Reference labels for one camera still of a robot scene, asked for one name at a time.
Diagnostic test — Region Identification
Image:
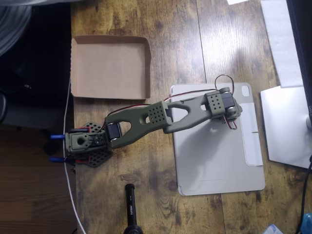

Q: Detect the brown cardboard tray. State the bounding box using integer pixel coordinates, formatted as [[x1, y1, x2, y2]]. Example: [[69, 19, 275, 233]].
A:
[[70, 35, 152, 100]]

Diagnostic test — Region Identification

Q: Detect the tablet in beige case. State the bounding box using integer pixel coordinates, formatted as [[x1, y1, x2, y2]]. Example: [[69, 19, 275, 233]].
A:
[[170, 82, 266, 196]]

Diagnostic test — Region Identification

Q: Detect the silver monitor stand base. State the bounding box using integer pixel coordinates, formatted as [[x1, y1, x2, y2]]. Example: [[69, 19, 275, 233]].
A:
[[260, 85, 312, 169]]

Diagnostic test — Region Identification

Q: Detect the white foam sheet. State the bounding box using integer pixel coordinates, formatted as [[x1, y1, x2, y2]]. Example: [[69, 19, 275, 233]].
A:
[[260, 0, 304, 89]]

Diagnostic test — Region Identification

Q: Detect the black Dell monitor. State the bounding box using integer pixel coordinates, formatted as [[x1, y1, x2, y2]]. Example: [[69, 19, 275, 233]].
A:
[[286, 0, 312, 122]]

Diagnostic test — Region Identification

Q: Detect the white box with blue print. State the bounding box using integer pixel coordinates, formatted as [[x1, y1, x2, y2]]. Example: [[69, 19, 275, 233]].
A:
[[263, 224, 285, 234]]

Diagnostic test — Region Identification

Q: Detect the blue round object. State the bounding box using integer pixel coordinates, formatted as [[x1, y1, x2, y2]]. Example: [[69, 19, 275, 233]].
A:
[[300, 212, 312, 234]]

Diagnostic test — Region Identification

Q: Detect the black chair castor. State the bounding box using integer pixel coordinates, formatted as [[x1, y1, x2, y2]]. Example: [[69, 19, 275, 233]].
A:
[[43, 140, 59, 156]]

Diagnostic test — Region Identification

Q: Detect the black chair armrest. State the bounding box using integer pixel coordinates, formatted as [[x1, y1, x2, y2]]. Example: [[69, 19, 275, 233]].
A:
[[0, 94, 6, 124]]

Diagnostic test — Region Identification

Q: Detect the person's grey shirt torso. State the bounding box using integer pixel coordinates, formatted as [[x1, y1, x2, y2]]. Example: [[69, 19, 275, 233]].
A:
[[0, 0, 72, 57]]

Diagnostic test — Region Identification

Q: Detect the short red white servo wire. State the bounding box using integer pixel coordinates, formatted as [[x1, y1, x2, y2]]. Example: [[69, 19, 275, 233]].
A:
[[222, 116, 238, 130]]

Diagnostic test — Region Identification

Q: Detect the black cable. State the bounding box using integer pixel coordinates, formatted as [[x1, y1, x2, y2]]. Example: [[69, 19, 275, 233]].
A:
[[295, 155, 312, 234]]

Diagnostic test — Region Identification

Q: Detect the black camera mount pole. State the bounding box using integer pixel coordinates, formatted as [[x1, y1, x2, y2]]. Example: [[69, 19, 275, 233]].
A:
[[123, 184, 145, 234]]

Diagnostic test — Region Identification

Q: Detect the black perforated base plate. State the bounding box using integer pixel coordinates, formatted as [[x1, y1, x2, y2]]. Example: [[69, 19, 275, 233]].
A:
[[75, 120, 114, 169]]

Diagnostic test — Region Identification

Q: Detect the blue handled clamp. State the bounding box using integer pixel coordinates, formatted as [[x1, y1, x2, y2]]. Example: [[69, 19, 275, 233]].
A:
[[50, 128, 89, 141], [49, 156, 90, 169]]

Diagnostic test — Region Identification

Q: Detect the white cable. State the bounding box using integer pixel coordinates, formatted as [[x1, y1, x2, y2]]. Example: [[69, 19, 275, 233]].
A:
[[62, 78, 87, 234]]

